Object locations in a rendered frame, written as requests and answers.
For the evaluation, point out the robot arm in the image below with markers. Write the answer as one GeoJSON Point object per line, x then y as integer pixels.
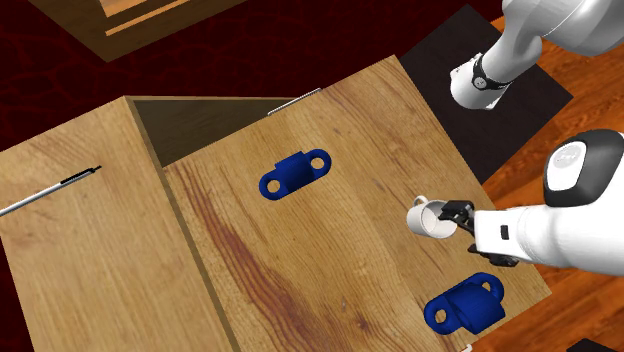
{"type": "Point", "coordinates": [560, 239]}

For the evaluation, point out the wooden chest of drawers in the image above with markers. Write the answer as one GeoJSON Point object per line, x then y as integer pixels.
{"type": "Point", "coordinates": [317, 268]}

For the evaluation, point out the brown wooden cabinet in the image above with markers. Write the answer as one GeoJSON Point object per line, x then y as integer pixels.
{"type": "Point", "coordinates": [122, 44]}

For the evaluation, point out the blue bracket with two holes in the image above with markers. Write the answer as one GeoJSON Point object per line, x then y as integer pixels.
{"type": "Point", "coordinates": [292, 176]}
{"type": "Point", "coordinates": [473, 304]}

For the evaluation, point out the silver and black pen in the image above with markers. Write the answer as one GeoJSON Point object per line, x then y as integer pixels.
{"type": "Point", "coordinates": [39, 193]}

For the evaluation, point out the white cup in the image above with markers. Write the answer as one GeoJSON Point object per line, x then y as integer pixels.
{"type": "Point", "coordinates": [418, 219]}

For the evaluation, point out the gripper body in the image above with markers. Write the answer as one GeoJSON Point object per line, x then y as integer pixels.
{"type": "Point", "coordinates": [460, 210]}

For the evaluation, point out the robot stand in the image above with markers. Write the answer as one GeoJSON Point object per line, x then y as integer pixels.
{"type": "Point", "coordinates": [516, 131]}

